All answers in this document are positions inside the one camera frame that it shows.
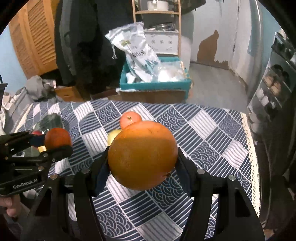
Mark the clear plastic bag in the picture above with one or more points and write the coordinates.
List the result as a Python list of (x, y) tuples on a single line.
[(173, 71)]

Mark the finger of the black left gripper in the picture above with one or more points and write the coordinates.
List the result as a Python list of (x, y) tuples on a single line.
[(37, 140), (56, 155)]

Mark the wooden shelf unit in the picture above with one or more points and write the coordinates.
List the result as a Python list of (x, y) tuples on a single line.
[(162, 25)]

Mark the left hand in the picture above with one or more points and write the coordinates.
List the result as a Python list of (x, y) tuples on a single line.
[(12, 205)]

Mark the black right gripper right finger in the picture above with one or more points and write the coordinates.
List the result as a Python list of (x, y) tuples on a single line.
[(236, 216)]

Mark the teal storage box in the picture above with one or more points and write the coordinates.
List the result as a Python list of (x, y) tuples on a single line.
[(126, 85)]

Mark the small tangerine far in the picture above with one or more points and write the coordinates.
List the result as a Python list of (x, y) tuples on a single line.
[(128, 118)]

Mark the large orange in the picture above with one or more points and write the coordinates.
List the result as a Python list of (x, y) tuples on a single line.
[(142, 155)]

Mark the grey printed bag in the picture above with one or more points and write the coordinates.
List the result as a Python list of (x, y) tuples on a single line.
[(15, 108)]

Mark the white printed plastic bag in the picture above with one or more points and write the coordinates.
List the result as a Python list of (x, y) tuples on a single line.
[(140, 57)]

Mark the small tangerine dark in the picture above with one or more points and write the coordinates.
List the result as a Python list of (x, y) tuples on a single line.
[(57, 137)]

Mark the navy white patterned tablecloth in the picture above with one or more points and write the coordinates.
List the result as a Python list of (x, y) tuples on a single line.
[(217, 140)]

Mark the yellow pear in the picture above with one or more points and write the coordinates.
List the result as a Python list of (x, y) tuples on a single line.
[(112, 135)]

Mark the shiny red apple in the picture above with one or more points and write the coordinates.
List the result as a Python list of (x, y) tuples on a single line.
[(38, 133)]

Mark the cardboard box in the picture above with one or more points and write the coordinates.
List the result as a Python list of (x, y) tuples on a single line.
[(154, 96)]

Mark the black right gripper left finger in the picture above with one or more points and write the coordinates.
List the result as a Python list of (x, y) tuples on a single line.
[(64, 209)]

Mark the shoe rack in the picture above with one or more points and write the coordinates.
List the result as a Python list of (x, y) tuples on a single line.
[(275, 86)]

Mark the dark hanging clothes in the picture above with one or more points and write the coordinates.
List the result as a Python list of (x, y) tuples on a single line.
[(84, 56)]

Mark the wooden low box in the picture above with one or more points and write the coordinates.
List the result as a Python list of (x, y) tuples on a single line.
[(70, 93)]

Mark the glass fruit plate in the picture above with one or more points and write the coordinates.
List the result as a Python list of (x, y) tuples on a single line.
[(44, 125)]

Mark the grey crumpled cloth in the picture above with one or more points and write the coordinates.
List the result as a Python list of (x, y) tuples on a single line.
[(40, 89)]

